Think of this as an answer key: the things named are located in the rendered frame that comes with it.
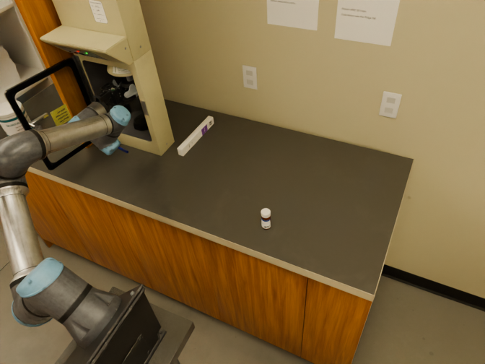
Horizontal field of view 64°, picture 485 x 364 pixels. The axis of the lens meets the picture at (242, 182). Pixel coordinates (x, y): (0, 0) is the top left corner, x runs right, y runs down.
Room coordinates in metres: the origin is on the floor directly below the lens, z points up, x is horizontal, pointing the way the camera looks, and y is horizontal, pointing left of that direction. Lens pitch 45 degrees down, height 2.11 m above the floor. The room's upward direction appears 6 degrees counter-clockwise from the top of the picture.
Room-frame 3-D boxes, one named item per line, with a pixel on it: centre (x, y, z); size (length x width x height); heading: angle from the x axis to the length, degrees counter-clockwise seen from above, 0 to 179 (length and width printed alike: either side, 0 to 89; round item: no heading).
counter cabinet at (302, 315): (1.43, 0.31, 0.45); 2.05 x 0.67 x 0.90; 59
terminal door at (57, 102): (1.41, 0.73, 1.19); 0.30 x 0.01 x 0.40; 140
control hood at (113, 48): (1.41, 0.53, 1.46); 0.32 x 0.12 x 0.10; 59
